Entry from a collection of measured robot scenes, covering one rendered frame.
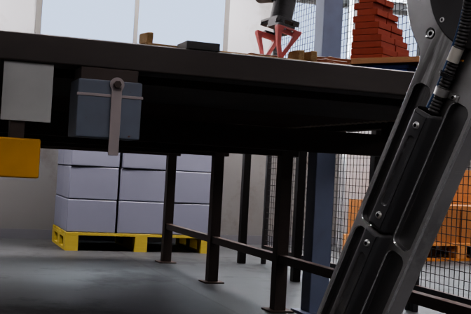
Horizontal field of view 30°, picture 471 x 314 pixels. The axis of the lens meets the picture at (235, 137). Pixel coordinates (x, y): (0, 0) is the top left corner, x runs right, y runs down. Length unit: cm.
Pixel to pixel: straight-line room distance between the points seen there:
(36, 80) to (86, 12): 589
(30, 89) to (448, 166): 105
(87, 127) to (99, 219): 492
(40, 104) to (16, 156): 12
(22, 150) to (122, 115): 22
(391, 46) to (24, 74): 164
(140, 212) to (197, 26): 197
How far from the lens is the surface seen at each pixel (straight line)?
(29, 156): 181
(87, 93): 183
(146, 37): 202
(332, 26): 426
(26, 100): 184
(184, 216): 688
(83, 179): 670
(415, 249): 103
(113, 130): 183
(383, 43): 310
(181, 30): 789
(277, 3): 223
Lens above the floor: 66
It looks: 2 degrees up
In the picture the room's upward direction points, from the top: 3 degrees clockwise
